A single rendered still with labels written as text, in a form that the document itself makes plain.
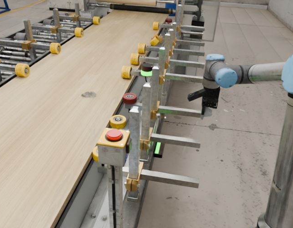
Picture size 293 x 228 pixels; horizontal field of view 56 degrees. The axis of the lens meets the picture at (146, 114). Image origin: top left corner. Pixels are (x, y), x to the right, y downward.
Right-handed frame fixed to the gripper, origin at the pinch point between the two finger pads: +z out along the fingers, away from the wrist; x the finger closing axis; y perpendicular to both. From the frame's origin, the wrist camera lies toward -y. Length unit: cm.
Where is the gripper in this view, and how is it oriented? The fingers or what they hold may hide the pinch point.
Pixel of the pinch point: (201, 117)
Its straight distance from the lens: 158.2
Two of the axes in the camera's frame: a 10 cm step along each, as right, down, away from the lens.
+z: -0.3, 8.5, 5.3
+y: 9.8, 1.3, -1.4
